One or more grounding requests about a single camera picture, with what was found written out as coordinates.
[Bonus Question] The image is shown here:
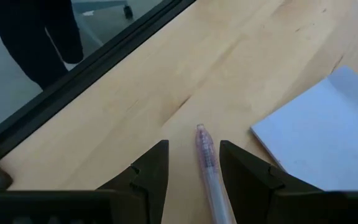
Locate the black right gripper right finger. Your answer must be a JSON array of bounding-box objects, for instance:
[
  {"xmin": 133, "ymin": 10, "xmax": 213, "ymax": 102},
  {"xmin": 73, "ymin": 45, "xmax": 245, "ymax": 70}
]
[{"xmin": 218, "ymin": 139, "xmax": 323, "ymax": 224}]

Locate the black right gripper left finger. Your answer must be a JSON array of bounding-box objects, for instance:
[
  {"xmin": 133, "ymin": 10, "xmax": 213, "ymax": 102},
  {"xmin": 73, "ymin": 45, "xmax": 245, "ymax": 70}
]
[{"xmin": 96, "ymin": 139, "xmax": 170, "ymax": 224}]

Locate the clear pink pen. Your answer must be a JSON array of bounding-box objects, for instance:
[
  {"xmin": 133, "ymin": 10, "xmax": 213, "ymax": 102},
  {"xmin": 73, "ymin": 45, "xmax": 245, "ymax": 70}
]
[{"xmin": 195, "ymin": 123, "xmax": 234, "ymax": 224}]

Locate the purple notepad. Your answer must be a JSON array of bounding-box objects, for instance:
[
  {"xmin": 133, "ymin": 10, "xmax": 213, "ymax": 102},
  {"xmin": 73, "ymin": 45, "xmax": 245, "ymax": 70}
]
[{"xmin": 249, "ymin": 65, "xmax": 358, "ymax": 192}]

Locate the person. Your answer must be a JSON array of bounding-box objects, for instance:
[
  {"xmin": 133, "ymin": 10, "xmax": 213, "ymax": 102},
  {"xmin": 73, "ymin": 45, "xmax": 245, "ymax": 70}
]
[{"xmin": 0, "ymin": 0, "xmax": 85, "ymax": 91}]

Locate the black table frame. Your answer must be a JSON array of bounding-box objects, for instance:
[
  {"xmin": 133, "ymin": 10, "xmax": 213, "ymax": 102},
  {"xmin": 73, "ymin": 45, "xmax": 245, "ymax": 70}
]
[{"xmin": 0, "ymin": 0, "xmax": 197, "ymax": 166}]

